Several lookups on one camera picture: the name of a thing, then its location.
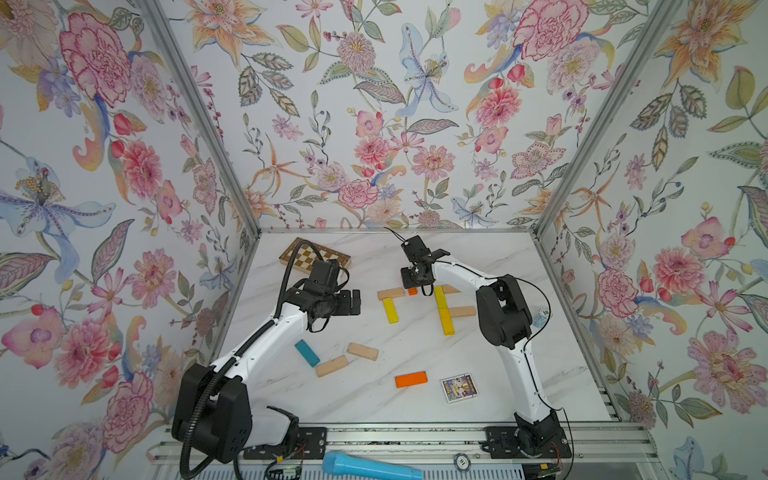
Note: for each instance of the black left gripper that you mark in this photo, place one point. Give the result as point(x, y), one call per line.
point(356, 309)

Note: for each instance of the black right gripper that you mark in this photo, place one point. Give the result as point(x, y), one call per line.
point(407, 282)

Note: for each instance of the yellow block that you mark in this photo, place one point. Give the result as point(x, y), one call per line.
point(440, 298)
point(390, 310)
point(446, 321)

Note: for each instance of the natural wood block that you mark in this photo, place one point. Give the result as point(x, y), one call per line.
point(391, 293)
point(462, 312)
point(363, 351)
point(448, 289)
point(331, 366)

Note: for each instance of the orange block front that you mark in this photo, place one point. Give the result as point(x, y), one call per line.
point(411, 379)

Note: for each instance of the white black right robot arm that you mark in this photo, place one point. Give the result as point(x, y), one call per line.
point(505, 322)

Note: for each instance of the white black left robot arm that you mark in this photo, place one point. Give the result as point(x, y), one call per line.
point(213, 416)

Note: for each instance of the wooden folding chessboard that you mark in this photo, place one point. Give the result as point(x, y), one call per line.
point(306, 256)

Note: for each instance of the teal block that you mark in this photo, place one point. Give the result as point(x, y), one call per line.
point(307, 353)

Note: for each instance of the playing card box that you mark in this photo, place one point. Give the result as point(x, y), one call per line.
point(458, 388)

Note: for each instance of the blue microphone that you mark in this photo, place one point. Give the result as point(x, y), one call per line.
point(340, 464)

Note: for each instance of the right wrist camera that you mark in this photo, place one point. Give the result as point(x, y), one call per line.
point(415, 249)

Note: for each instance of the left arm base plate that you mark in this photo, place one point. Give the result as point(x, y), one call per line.
point(300, 444)

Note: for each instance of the aluminium front rail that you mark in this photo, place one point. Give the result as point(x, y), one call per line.
point(411, 443)

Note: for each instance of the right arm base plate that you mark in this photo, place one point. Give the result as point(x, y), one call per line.
point(512, 442)

